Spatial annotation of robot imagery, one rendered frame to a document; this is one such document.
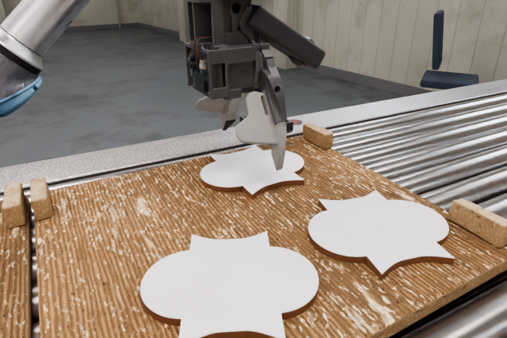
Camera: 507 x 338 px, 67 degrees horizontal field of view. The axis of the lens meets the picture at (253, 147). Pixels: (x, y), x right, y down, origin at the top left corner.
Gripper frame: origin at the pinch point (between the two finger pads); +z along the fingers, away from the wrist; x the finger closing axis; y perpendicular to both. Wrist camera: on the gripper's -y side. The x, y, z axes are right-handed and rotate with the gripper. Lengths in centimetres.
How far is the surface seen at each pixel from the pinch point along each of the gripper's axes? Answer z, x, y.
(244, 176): 2.6, 2.0, 2.4
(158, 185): 3.4, -2.3, 12.5
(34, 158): 97, -256, 41
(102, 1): 33, -1083, -153
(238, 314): 2.5, 21.4, 13.3
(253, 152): 2.7, -3.8, -2.1
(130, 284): 3.3, 13.3, 19.5
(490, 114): 7, -3, -59
